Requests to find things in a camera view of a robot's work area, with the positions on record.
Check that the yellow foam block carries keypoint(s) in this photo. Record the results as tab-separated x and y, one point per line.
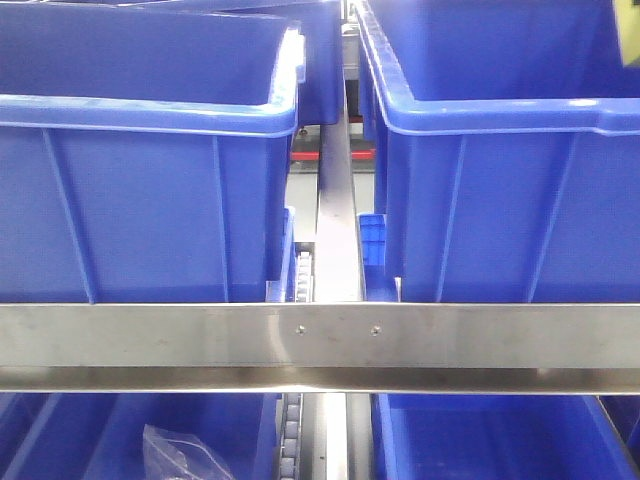
627	14

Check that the steel shelf crossbar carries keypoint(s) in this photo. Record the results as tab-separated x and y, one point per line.
312	347

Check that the blue bin upper left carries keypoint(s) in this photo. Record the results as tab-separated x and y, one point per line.
144	152

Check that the blue bin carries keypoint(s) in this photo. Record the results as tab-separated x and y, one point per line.
144	152
496	437
507	135
100	436

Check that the blue bin lower right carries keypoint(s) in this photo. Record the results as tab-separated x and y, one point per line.
496	437

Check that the blue bin upper right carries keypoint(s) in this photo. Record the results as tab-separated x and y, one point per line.
507	135

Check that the clear plastic bag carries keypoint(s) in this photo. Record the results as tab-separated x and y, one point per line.
172	455

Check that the blue bin lower left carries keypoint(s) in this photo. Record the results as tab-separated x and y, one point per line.
100	436

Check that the steel divider rail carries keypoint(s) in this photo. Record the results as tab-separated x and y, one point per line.
338	272

